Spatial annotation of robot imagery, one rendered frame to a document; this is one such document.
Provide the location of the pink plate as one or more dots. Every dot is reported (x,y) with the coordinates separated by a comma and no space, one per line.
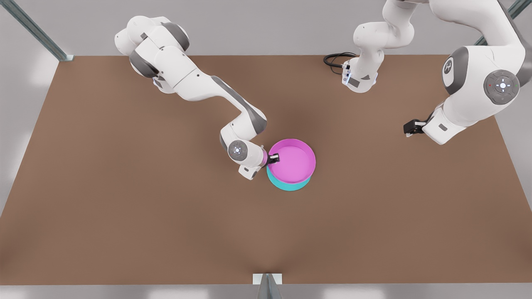
(292,161)

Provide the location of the blue plate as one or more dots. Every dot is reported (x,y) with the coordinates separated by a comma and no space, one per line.
(286,185)

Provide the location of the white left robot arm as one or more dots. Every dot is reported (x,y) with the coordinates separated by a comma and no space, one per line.
(478,87)

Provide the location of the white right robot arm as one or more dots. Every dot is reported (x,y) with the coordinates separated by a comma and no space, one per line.
(195,83)

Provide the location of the silver frame post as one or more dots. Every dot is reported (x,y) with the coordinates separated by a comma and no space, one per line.
(268,286)
(37,31)
(505,18)

